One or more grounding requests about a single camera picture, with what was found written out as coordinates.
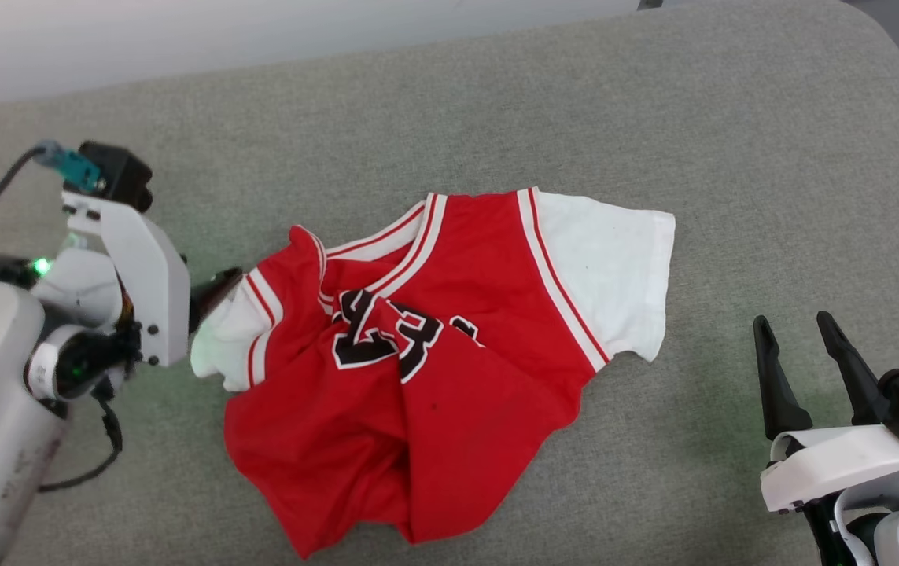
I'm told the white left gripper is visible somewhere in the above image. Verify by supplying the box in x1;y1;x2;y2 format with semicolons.
62;191;245;369

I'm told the teal left camera connector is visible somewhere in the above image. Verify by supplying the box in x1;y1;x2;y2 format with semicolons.
33;145;101;194

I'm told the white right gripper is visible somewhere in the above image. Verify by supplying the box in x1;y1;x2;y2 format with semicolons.
753;311;899;514

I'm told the thin black left camera cable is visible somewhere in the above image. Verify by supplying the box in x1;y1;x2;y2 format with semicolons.
0;141;53;219

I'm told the red Bulls basketball jersey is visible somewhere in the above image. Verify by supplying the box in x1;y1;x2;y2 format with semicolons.
190;187;676;560

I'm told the grey fabric sofa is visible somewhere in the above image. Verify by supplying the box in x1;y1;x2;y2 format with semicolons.
0;0;899;566

